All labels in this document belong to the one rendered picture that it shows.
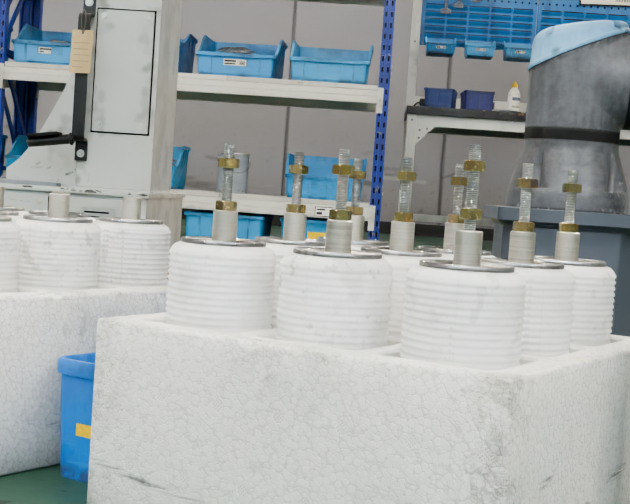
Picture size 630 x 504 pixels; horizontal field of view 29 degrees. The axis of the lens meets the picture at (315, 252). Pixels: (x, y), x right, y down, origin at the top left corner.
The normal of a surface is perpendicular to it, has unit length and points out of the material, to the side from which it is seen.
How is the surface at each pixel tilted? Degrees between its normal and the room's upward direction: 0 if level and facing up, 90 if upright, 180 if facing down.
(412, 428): 90
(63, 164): 90
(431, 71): 90
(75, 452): 92
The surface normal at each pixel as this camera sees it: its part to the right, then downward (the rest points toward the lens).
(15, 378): 0.83, 0.09
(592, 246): -0.05, 0.05
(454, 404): -0.51, 0.01
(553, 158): -0.42, -0.29
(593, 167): 0.22, -0.24
